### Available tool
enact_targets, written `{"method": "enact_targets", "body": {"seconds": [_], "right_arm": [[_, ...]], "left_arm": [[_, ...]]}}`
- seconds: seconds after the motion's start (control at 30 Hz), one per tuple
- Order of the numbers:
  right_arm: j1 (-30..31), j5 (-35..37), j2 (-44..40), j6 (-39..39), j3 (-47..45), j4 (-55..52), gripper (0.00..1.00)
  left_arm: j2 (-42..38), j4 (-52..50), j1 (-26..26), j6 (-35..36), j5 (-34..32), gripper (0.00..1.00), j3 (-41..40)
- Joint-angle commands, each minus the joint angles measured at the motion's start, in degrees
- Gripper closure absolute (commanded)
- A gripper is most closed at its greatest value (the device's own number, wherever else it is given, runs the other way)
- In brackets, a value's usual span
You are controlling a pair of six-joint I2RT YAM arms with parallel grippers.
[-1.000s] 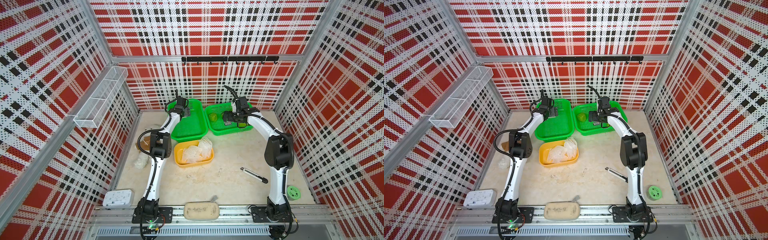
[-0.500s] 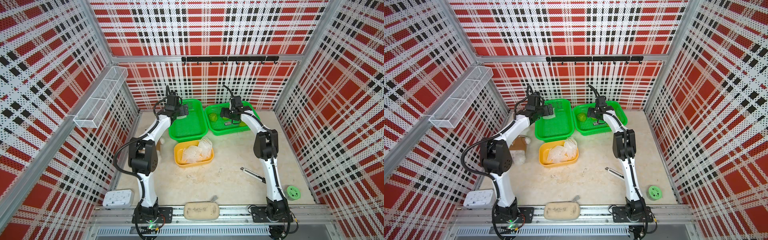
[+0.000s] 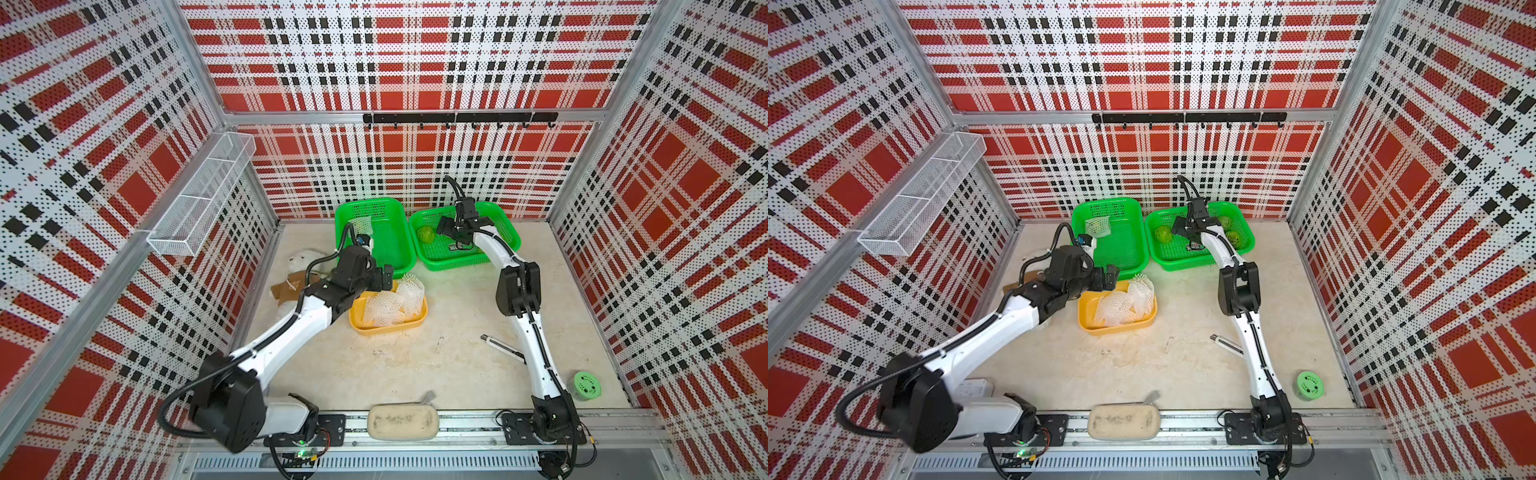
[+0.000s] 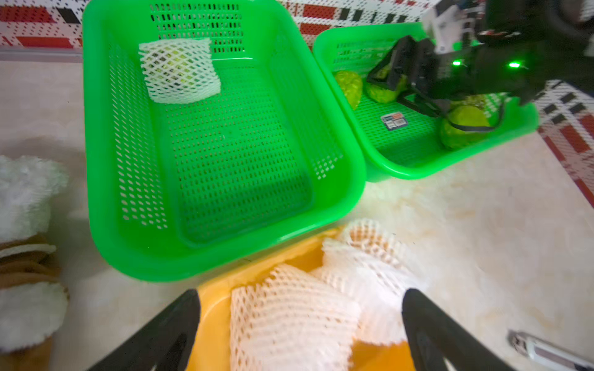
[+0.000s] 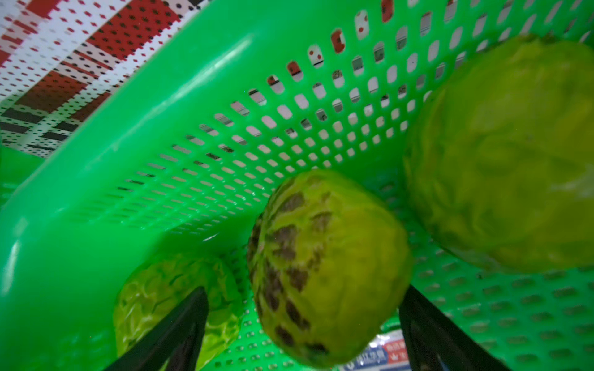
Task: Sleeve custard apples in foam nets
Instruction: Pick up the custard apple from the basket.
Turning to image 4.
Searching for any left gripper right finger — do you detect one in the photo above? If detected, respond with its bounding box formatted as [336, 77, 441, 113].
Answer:
[402, 288, 513, 371]

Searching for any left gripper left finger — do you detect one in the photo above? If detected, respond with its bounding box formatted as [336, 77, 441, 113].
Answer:
[91, 289, 201, 371]

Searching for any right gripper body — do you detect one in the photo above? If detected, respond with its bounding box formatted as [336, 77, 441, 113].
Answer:
[388, 1, 530, 114]

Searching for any white foam net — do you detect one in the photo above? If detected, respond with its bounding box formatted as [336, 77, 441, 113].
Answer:
[139, 38, 221, 104]

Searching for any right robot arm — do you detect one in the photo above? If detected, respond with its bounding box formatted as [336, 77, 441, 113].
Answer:
[377, 1, 593, 111]

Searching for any foam nets pile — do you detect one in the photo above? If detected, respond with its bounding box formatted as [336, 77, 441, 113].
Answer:
[230, 219, 426, 370]

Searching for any yellow plastic bowl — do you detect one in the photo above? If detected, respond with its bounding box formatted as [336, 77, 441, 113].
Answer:
[188, 220, 425, 370]

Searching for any black pen tool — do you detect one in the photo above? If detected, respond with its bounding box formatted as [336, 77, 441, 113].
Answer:
[507, 331, 593, 371]

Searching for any green basket with fruit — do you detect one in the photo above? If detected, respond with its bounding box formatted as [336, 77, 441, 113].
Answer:
[313, 23, 539, 182]

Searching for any white teddy bear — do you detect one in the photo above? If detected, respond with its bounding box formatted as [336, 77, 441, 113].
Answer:
[1, 156, 70, 370]

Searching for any empty green plastic basket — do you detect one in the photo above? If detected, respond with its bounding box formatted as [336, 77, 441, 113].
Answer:
[82, 1, 366, 282]

